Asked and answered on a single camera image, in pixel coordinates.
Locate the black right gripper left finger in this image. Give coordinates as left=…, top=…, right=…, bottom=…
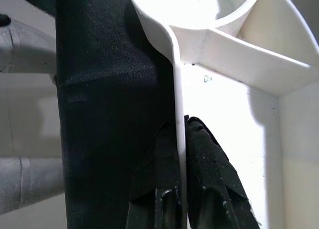
left=126, top=121, right=181, bottom=229

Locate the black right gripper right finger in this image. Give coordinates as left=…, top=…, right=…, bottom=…
left=185, top=115, right=261, bottom=229

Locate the white plastic children table top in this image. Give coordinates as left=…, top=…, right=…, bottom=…
left=127, top=0, right=319, bottom=229

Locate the black tablecloth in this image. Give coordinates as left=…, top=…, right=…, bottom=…
left=14, top=0, right=180, bottom=229

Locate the grey metal table crossbar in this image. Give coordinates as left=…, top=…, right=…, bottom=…
left=0, top=156, right=67, bottom=215

